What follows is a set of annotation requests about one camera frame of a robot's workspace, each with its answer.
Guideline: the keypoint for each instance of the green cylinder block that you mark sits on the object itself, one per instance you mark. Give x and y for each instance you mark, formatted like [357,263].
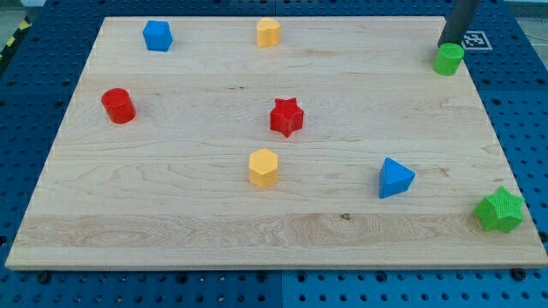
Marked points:
[448,59]

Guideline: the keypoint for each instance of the yellow hexagon block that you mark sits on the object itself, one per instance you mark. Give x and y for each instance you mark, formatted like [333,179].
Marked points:
[263,168]

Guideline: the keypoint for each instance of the red star block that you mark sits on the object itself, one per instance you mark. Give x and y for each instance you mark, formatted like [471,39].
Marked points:
[287,116]

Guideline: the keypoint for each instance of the light wooden board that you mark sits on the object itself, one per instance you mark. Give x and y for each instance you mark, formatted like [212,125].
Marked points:
[170,190]

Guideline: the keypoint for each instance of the blue triangle block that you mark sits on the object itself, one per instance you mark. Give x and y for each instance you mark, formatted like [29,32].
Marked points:
[394,178]

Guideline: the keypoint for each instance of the red cylinder block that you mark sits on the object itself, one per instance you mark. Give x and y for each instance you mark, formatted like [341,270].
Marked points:
[118,105]

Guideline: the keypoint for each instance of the blue cube block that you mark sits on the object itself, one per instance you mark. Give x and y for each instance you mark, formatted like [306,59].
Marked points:
[157,35]

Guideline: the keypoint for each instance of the white fiducial marker tag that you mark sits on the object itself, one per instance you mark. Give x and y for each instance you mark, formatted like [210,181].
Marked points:
[475,40]

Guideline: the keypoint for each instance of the green star block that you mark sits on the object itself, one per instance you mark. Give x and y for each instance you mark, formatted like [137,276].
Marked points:
[500,211]

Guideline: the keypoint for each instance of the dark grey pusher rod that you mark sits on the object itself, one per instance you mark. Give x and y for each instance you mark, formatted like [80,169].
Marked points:
[458,22]

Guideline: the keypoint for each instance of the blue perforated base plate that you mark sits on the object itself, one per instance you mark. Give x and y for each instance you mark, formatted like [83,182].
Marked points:
[39,82]

